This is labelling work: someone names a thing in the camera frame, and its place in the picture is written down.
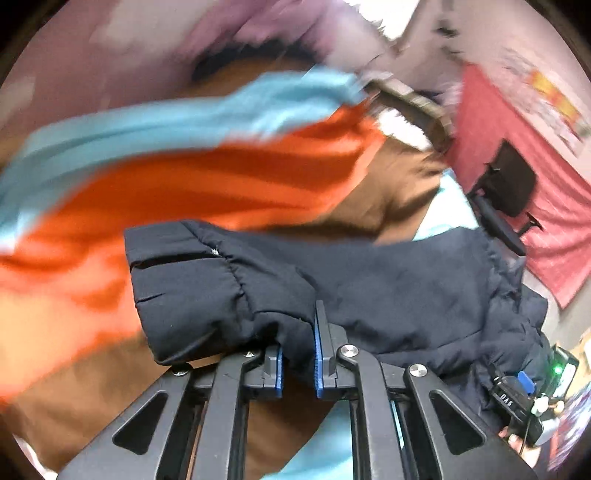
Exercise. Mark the black cloth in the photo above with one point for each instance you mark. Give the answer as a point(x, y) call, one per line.
point(240, 60)

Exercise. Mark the navy padded jacket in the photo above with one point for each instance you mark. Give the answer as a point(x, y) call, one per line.
point(369, 286)

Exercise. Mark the group of wall certificates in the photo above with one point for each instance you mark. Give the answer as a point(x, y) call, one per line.
point(554, 97)

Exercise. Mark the person's right hand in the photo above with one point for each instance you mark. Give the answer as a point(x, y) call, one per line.
point(512, 439)

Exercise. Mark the black office chair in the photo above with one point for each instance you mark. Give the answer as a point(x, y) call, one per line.
point(510, 180)

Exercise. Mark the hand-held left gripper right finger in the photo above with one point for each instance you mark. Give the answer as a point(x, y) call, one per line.
point(318, 360)

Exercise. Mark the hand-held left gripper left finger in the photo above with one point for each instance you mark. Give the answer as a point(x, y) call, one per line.
point(276, 374)

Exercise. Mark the striped orange blue brown blanket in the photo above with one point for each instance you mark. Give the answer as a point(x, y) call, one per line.
point(184, 194)

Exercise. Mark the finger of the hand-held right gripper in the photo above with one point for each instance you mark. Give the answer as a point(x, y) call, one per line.
point(524, 382)

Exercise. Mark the red checked wall cloth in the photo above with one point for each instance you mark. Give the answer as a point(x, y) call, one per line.
point(554, 221)

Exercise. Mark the pink curtain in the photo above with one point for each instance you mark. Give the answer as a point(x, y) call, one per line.
point(277, 23)

